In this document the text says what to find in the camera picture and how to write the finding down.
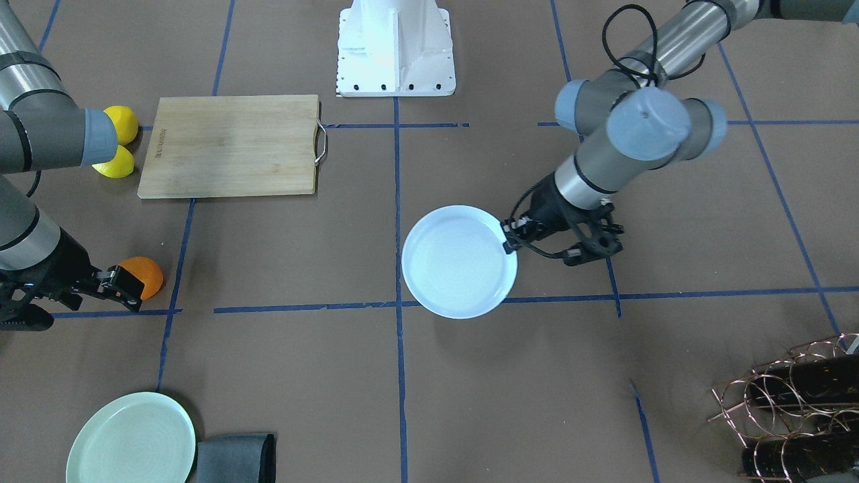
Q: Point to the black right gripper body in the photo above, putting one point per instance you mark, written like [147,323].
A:
[65,263]

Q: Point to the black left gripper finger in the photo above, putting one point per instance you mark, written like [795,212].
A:
[511,246]
[525,229]

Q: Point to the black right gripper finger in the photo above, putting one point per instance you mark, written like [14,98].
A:
[117,276]
[130,300]

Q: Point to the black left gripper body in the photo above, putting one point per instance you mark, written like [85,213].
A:
[551,207]

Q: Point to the orange mandarin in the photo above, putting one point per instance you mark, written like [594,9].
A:
[148,272]

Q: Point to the light blue plate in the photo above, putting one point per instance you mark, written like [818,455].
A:
[454,262]

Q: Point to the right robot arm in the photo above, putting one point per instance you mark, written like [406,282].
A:
[42,128]

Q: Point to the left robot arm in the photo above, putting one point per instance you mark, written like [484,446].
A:
[631,124]

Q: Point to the light green plate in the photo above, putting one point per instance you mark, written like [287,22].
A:
[140,437]

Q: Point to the lower yellow lemon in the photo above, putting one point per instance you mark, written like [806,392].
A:
[121,166]

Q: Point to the yellow lemon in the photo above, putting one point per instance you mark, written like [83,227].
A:
[121,166]
[125,122]

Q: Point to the upper yellow lemon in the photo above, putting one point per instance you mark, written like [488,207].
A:
[125,122]

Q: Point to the bamboo cutting board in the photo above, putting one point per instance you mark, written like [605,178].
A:
[234,146]

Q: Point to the grey folded cloth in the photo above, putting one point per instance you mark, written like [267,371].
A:
[243,457]

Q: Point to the dark wine bottle upper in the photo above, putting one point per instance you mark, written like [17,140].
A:
[824,383]

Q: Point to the dark wine bottle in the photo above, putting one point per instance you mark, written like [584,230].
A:
[823,458]
[824,383]

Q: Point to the dark wine bottle lower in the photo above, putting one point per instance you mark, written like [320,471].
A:
[823,458]

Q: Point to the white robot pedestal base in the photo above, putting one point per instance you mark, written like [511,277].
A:
[395,48]

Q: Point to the copper wire wine rack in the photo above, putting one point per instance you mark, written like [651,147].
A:
[796,417]

